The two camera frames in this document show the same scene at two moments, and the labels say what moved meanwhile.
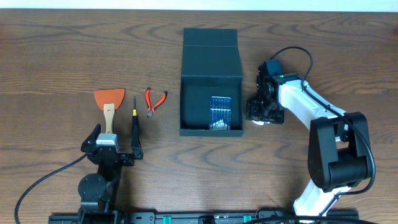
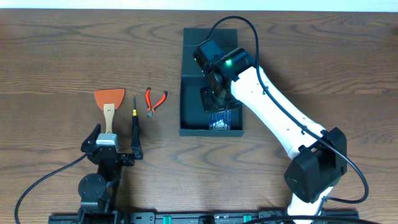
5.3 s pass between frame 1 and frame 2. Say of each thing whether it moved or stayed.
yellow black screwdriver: stayed
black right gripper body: moved
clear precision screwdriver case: stayed
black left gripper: stayed
